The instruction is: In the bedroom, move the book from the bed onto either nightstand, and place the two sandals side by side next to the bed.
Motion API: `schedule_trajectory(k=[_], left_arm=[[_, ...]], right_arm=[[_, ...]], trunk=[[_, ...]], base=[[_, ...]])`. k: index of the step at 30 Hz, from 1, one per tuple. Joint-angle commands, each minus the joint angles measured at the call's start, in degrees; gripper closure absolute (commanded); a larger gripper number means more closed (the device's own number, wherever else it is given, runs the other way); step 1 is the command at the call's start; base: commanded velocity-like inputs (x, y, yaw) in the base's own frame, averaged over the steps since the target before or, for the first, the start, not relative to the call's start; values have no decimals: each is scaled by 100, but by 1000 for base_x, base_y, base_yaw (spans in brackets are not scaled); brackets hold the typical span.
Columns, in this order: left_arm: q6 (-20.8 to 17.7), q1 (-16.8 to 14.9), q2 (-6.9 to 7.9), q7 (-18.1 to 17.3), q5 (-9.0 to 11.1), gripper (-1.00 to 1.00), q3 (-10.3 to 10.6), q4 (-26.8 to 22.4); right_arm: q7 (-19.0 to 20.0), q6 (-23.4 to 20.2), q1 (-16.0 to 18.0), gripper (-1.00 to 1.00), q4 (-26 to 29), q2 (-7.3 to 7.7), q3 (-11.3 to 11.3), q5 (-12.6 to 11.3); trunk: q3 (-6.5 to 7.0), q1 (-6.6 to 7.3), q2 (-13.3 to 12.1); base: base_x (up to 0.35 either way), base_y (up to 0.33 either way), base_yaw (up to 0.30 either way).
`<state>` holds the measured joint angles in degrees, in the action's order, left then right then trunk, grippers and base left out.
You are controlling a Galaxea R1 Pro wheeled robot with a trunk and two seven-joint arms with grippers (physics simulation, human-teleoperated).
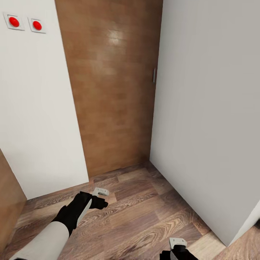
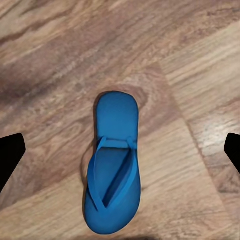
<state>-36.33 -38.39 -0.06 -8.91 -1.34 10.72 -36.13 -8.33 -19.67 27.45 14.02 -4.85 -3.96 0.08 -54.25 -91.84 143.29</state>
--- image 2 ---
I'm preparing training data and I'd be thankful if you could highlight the sandal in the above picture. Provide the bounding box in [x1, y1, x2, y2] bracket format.
[84, 91, 141, 235]

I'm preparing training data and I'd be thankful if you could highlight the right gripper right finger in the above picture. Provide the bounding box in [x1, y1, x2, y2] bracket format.
[224, 133, 240, 173]

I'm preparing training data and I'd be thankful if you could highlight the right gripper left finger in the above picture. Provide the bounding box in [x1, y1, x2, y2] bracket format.
[0, 133, 26, 193]

